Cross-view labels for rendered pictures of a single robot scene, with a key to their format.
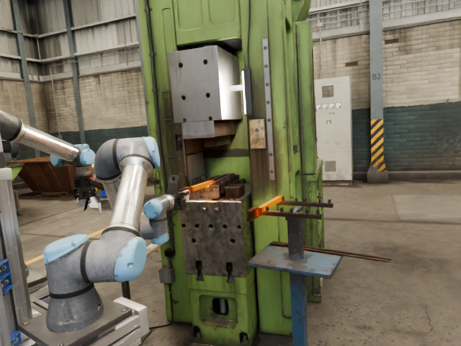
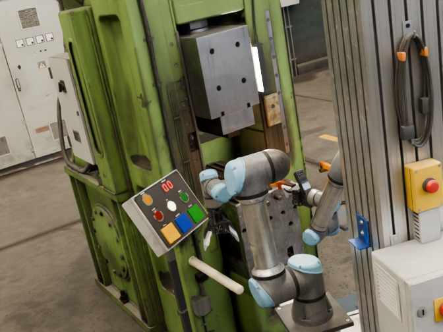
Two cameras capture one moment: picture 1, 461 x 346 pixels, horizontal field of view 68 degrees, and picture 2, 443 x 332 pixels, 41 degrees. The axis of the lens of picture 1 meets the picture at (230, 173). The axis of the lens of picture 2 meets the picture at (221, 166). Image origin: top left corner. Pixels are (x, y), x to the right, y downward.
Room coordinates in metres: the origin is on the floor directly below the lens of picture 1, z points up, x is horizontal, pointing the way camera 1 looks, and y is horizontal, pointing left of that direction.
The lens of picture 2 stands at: (0.16, 2.39, 2.08)
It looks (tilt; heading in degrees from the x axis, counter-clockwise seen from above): 19 degrees down; 312
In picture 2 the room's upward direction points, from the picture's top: 11 degrees counter-clockwise
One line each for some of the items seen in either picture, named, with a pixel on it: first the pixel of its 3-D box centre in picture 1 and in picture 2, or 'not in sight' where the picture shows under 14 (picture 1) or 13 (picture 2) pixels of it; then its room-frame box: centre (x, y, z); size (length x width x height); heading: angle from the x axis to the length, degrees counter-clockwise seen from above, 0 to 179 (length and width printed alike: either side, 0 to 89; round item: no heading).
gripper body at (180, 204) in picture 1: (173, 201); (304, 195); (1.59, 0.27, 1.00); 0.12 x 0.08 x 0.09; 162
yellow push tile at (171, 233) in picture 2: not in sight; (170, 233); (1.95, 0.81, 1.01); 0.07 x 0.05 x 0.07; 97
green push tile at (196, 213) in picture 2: not in sight; (195, 213); (1.97, 0.61, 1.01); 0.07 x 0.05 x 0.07; 97
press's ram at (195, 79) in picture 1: (214, 88); (213, 68); (2.18, 0.06, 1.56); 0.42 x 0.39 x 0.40; 162
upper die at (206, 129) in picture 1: (210, 128); (215, 116); (2.19, 0.10, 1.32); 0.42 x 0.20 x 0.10; 162
